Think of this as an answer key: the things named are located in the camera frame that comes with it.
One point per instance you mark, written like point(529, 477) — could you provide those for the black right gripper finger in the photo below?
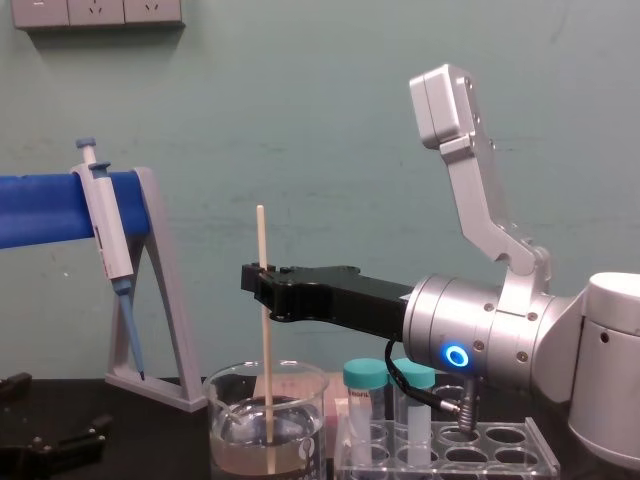
point(250, 268)
point(280, 297)

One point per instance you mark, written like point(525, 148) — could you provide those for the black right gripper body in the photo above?
point(340, 295)

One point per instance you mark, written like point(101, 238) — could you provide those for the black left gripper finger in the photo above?
point(75, 442)
point(15, 386)

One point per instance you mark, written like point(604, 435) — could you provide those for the thin wooden stick thermometer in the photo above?
point(261, 235)

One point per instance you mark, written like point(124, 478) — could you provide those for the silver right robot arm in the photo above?
point(505, 320)

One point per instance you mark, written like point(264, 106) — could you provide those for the teal capped clear tube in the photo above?
point(365, 372)
point(417, 430)

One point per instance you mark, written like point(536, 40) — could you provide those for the clear glass beaker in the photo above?
point(300, 430)

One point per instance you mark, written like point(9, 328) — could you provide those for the clear acrylic test tube rack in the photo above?
point(505, 457)

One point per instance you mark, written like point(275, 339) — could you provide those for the grey and blue pipette stand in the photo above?
point(165, 280)

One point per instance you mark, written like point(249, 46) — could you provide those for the grey pipette with blue tip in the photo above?
point(107, 225)

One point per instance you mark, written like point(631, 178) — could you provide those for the grey wall socket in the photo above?
point(96, 11)
point(152, 10)
point(40, 12)

